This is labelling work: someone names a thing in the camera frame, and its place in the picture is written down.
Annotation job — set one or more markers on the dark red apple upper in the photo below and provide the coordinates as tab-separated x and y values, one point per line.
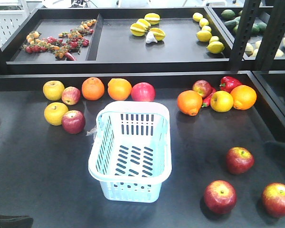
239	160

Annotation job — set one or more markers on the yellow apple centre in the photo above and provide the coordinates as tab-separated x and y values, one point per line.
221	101

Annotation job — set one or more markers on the orange back centre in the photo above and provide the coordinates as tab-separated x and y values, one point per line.
119	89

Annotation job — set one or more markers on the red yellow apple back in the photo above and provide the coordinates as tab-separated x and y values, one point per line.
202	87

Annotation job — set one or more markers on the white garlic bulb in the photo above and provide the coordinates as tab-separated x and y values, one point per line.
150	38

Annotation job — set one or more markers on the red apple beside yellow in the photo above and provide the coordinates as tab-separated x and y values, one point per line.
73	121

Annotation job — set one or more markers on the light blue plastic basket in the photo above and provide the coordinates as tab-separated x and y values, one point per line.
131	154

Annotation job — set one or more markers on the dark red apple lower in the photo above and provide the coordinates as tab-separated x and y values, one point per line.
220	197

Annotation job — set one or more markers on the black upright post right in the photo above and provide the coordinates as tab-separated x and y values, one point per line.
265	60

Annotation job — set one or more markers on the yellow apple back left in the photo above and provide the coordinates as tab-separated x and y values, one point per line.
53	90

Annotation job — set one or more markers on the orange right round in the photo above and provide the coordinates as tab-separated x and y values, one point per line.
244	97

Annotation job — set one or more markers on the dark red apple far right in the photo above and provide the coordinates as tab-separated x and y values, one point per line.
273	199

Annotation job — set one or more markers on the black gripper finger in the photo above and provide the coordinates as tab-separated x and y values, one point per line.
276	151
16	221

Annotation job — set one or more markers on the cherry tomato pile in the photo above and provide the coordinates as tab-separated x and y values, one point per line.
64	45

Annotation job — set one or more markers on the dark red apple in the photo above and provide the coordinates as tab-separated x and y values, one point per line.
273	199
239	160
220	197

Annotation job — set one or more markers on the pink apple back left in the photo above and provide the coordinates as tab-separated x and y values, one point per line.
71	95

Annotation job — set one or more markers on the red bell pepper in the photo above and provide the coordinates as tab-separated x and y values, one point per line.
227	83

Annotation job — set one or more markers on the orange back left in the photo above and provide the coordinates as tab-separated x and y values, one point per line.
93	88

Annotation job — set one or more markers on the orange left with nub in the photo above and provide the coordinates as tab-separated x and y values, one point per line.
189	102

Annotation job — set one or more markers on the yellow apple front left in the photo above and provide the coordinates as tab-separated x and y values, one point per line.
54	112

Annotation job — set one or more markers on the red apple back centre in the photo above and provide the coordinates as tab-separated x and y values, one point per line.
143	92

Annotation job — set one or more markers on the black wooden produce stand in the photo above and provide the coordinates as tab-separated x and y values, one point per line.
43	169

